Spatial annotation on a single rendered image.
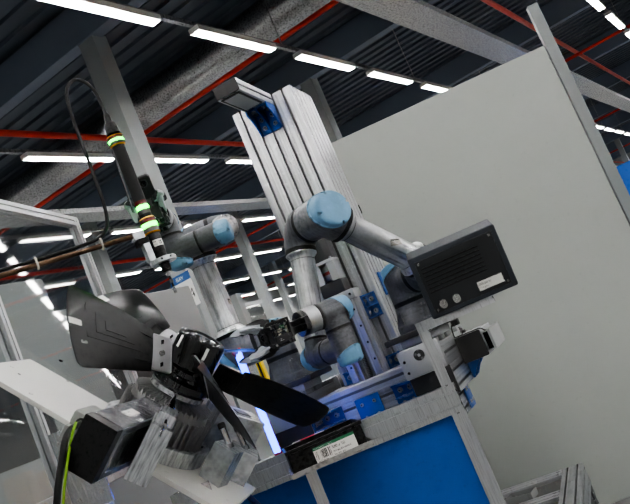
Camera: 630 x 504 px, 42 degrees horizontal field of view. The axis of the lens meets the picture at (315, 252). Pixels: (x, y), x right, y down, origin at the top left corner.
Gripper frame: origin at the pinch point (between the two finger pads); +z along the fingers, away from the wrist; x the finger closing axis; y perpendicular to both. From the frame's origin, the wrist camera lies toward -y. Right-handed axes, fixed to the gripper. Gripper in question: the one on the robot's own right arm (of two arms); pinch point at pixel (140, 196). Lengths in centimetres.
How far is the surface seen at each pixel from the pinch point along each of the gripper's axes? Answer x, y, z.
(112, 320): 12.0, 33.7, 33.5
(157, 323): 6.7, 35.3, 9.9
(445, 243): -73, 43, -9
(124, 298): 13.7, 24.8, 2.1
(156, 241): -0.6, 15.4, 9.6
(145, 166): 68, -217, -667
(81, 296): 16.0, 26.3, 35.6
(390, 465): -35, 95, -22
